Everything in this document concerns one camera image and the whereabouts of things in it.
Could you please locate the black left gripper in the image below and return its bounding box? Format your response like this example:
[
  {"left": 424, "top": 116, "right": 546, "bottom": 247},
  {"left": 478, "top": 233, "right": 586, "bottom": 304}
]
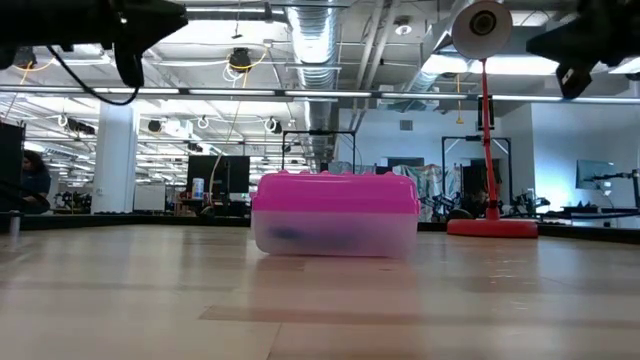
[{"left": 99, "top": 0, "right": 190, "bottom": 89}]

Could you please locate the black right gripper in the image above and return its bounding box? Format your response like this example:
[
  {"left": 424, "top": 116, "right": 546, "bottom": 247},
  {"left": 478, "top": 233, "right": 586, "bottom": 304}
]
[{"left": 525, "top": 0, "right": 609, "bottom": 100}]

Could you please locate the clear box with pink lid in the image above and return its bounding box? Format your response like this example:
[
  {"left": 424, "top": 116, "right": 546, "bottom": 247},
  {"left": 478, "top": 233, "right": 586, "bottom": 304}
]
[{"left": 250, "top": 169, "right": 421, "bottom": 260}]

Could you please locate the white building column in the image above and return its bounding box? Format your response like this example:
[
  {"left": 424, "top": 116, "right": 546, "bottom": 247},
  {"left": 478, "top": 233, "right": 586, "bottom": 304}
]
[{"left": 91, "top": 99, "right": 141, "bottom": 215}]

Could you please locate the black computer monitor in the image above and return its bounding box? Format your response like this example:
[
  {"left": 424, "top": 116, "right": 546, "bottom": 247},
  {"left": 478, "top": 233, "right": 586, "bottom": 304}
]
[{"left": 187, "top": 154, "right": 251, "bottom": 201}]

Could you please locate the person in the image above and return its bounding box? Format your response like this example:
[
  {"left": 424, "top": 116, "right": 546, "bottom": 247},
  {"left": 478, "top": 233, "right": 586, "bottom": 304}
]
[{"left": 20, "top": 149, "right": 52, "bottom": 214}]

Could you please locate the black upright panel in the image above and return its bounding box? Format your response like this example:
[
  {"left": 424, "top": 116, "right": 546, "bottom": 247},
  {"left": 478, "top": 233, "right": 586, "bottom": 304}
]
[{"left": 0, "top": 122, "right": 26, "bottom": 214}]

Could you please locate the red desk lamp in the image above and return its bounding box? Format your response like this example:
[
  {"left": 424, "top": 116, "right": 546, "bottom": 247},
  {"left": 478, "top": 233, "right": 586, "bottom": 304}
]
[{"left": 446, "top": 0, "right": 540, "bottom": 239}]

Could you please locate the patterned hanging sheet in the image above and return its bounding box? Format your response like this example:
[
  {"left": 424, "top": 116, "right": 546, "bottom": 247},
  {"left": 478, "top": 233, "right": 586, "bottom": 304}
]
[{"left": 407, "top": 163, "right": 464, "bottom": 221}]

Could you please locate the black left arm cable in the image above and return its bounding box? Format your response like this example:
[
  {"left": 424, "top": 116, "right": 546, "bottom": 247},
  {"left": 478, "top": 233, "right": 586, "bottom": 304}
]
[{"left": 45, "top": 44, "right": 144, "bottom": 107}]

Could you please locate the grey wall monitor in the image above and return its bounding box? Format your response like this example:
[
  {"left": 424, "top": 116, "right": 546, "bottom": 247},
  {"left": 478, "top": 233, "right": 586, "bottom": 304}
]
[{"left": 574, "top": 158, "right": 617, "bottom": 191}]

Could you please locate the black metal rack frame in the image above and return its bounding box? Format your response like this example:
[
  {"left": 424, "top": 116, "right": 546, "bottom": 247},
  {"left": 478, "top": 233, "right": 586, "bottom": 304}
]
[
  {"left": 280, "top": 129, "right": 357, "bottom": 174},
  {"left": 440, "top": 135, "right": 514, "bottom": 201}
]

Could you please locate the silver ventilation duct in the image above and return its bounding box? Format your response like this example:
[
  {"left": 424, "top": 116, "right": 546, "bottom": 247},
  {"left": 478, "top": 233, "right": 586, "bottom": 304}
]
[{"left": 284, "top": 0, "right": 346, "bottom": 166}]

